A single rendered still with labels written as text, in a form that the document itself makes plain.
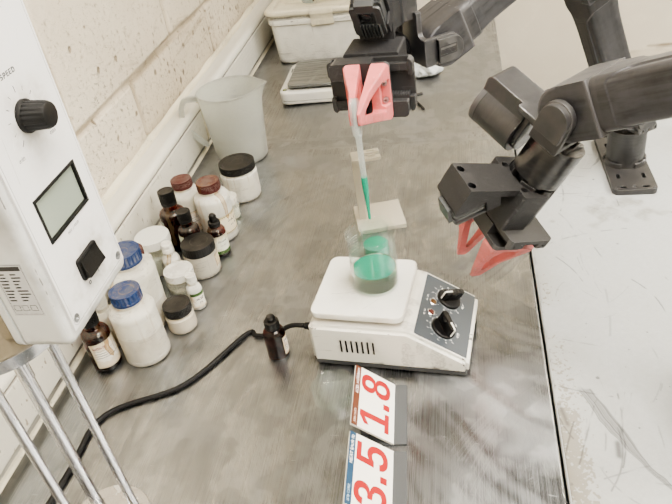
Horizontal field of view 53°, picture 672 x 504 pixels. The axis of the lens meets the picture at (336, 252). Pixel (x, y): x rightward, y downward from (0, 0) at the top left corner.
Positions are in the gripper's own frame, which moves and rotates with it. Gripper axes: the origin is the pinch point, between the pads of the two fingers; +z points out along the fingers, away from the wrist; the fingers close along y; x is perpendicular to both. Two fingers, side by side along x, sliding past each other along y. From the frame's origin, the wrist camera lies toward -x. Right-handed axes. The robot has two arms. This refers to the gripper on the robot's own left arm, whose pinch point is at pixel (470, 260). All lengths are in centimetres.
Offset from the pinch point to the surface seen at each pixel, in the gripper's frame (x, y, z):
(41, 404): -52, 14, -6
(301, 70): 23, -87, 32
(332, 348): -14.2, 0.8, 15.1
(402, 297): -7.4, 0.2, 6.2
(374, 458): -17.4, 17.2, 11.7
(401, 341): -8.9, 5.0, 8.6
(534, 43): 105, -99, 23
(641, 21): 126, -86, 4
